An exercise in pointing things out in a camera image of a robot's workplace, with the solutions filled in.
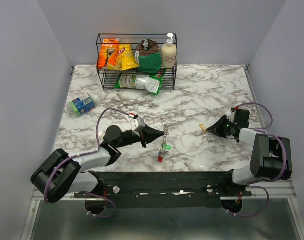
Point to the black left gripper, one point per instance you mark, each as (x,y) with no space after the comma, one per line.
(148,134)

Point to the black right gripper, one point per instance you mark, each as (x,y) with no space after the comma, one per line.
(216,128)

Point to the yellow key tag with key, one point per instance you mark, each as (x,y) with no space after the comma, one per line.
(202,127)

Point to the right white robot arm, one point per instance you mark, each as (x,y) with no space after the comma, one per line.
(271,155)

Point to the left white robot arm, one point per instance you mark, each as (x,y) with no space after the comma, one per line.
(59,175)

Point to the red key tag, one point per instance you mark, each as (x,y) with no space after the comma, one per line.
(160,159)

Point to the green white snack bag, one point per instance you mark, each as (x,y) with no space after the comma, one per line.
(148,82)

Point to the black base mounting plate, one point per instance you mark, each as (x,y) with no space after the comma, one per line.
(168,189)

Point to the blue green small box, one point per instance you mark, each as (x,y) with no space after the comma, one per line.
(80,105)

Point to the yellow chips bag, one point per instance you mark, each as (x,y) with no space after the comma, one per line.
(125,59)

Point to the green brown coffee bag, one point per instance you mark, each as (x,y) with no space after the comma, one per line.
(148,56)

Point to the cream lotion pump bottle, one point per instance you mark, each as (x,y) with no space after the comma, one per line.
(168,52)

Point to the orange razor package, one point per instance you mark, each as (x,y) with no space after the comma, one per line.
(107,54)

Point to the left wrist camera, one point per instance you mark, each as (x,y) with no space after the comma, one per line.
(137,124)

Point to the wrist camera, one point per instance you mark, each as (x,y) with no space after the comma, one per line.
(137,124)
(233,117)

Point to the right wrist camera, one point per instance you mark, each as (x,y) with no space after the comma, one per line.
(233,117)

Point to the black wire shelf rack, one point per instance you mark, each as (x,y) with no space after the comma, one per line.
(108,78)

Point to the aluminium frame rail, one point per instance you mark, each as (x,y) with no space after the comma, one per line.
(38,196)

